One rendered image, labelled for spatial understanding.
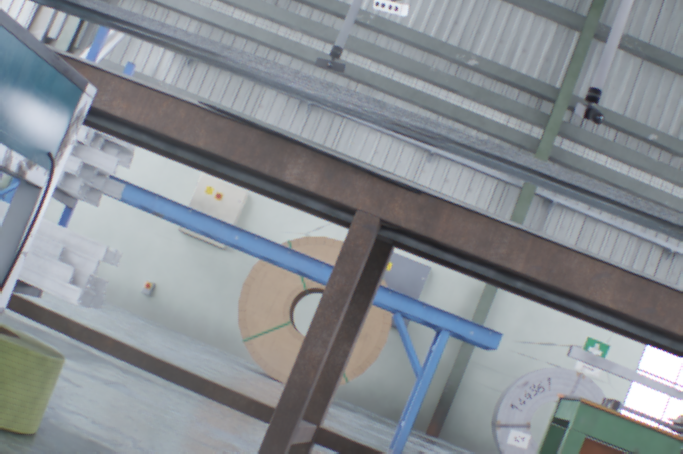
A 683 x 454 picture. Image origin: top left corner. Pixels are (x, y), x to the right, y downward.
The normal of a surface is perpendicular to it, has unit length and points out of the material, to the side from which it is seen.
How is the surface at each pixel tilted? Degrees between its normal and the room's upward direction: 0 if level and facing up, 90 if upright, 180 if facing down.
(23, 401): 90
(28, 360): 90
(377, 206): 90
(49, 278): 90
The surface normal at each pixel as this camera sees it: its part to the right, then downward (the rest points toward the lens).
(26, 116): 0.92, 0.35
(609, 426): 0.00, -0.12
